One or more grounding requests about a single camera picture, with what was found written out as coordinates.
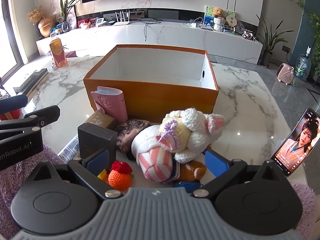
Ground red round object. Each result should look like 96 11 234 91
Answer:
0 109 22 121

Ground black hanging cable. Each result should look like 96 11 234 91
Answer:
143 17 163 42

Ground brown sailor bear toy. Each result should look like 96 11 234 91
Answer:
172 159 207 188

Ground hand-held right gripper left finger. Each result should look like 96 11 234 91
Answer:
31 148 123 200

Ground blue water jug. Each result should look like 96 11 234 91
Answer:
294 46 312 81

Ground pink snap card holder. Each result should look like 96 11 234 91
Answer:
90 86 128 118

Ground small card booklet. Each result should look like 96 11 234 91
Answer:
161 161 180 185

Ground smartphone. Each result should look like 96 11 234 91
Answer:
271 107 320 178

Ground white marble television cabinet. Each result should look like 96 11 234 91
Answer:
36 20 264 64

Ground white lotion tube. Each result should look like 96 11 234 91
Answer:
58 134 82 165

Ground blue green picture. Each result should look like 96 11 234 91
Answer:
204 5 237 28

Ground brown vase with dried flowers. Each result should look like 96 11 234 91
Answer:
27 5 55 39

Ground white box with orange rim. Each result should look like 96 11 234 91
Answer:
83 44 219 123

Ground white pink striped plush toy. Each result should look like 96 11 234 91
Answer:
131 125 175 182

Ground orange red carton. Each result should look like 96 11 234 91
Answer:
49 36 68 68

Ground white power strip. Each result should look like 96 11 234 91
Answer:
182 17 204 28

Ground round beige hand fan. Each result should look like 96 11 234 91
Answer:
226 14 238 28

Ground brown gift box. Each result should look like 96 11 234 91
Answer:
84 110 118 130

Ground black white cow figure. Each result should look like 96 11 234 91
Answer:
242 29 258 40

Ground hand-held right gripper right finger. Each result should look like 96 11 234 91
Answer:
191 149 288 202

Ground pink fan heater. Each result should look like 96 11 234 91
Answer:
276 62 295 83

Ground white crochet rabbit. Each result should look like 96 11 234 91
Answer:
155 107 225 162

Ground red boxes on cabinet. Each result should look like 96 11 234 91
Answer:
78 19 97 29

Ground green climbing vine plant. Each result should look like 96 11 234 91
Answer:
279 0 320 75

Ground black square box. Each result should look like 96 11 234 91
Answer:
77 124 118 164

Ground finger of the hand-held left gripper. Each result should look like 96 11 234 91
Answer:
0 105 61 143
0 94 28 112

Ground potted orchid plant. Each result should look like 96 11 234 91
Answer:
57 0 80 32

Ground crochet orange fruit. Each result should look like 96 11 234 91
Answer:
108 160 133 188

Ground white router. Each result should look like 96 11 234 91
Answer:
114 10 130 26

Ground purple fleece clothing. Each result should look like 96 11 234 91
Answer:
290 182 318 235

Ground potted long-leaf plant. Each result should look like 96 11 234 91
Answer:
256 14 288 68

